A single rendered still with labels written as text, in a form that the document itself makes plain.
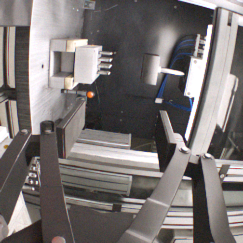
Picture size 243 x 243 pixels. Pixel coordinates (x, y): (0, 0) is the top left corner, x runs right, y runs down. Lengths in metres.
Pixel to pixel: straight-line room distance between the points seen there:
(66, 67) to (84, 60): 0.11
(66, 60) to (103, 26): 0.28
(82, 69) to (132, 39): 0.34
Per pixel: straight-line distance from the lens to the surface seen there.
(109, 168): 0.50
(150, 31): 0.82
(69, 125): 0.17
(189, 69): 0.58
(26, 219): 0.64
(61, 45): 0.53
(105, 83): 0.85
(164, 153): 0.16
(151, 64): 0.58
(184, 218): 0.66
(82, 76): 0.53
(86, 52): 0.52
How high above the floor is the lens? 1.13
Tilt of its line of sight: 1 degrees down
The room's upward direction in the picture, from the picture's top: 98 degrees clockwise
